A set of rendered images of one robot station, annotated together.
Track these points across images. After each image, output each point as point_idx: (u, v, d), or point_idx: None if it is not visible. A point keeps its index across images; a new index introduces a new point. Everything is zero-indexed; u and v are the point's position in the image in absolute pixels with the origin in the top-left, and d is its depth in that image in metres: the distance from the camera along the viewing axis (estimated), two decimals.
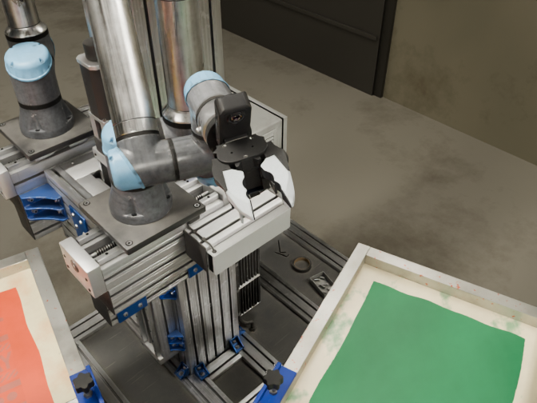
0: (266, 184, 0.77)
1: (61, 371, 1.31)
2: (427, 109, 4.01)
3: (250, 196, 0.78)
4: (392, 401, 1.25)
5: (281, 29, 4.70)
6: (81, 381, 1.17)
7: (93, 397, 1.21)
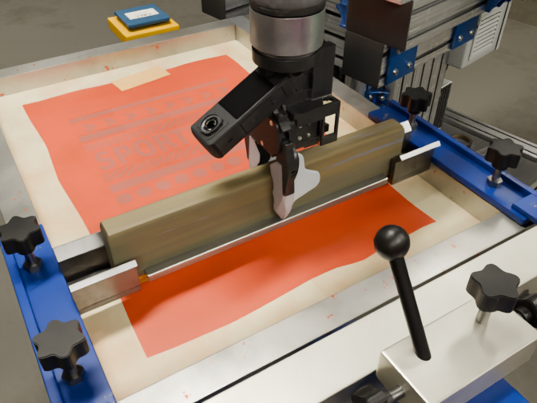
0: (310, 143, 0.63)
1: None
2: None
3: None
4: None
5: None
6: (415, 93, 0.78)
7: (419, 130, 0.82)
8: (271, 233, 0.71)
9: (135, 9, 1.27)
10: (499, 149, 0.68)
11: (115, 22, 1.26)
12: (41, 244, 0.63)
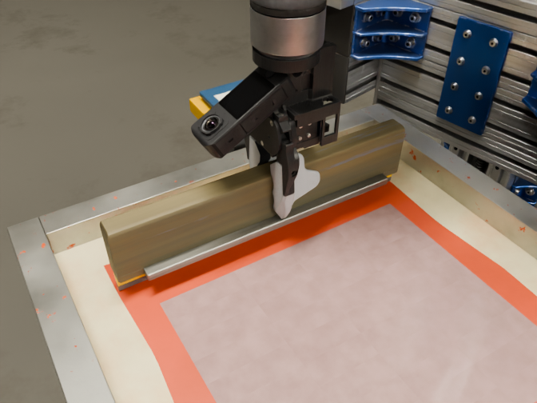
0: (310, 143, 0.63)
1: None
2: None
3: None
4: None
5: None
6: None
7: None
8: None
9: (226, 89, 0.97)
10: None
11: (201, 107, 0.95)
12: None
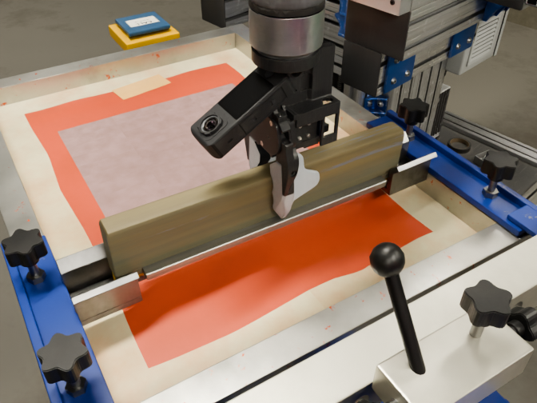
0: (310, 143, 0.63)
1: None
2: (536, 20, 3.63)
3: None
4: None
5: None
6: (412, 105, 0.79)
7: (417, 141, 0.83)
8: (270, 244, 0.72)
9: (136, 17, 1.29)
10: (494, 161, 0.69)
11: (116, 30, 1.27)
12: (45, 255, 0.64)
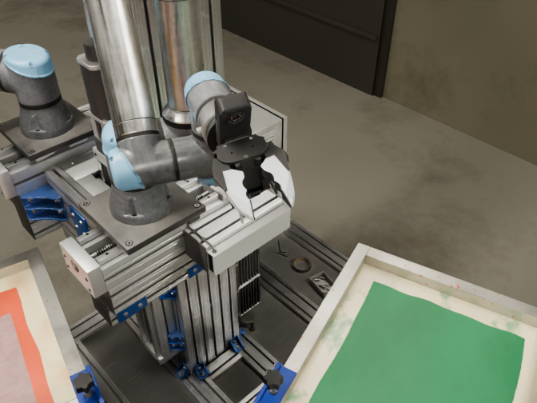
0: (266, 184, 0.77)
1: (61, 371, 1.31)
2: (427, 109, 4.01)
3: (250, 196, 0.78)
4: (392, 401, 1.25)
5: (281, 29, 4.70)
6: (81, 381, 1.18)
7: (93, 397, 1.21)
8: None
9: None
10: None
11: None
12: None
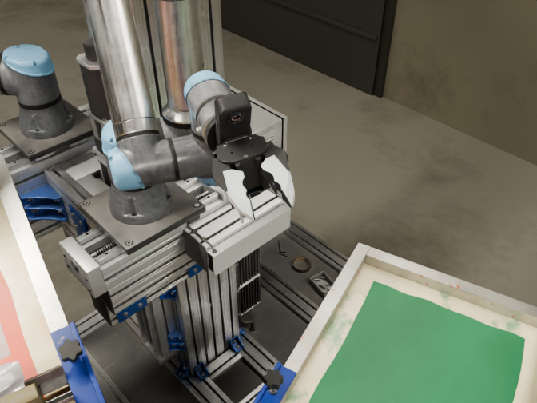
0: (266, 184, 0.77)
1: (37, 319, 1.15)
2: (427, 109, 4.01)
3: (250, 196, 0.78)
4: (392, 401, 1.25)
5: (281, 29, 4.70)
6: (68, 349, 1.03)
7: (79, 362, 1.08)
8: None
9: None
10: None
11: None
12: None
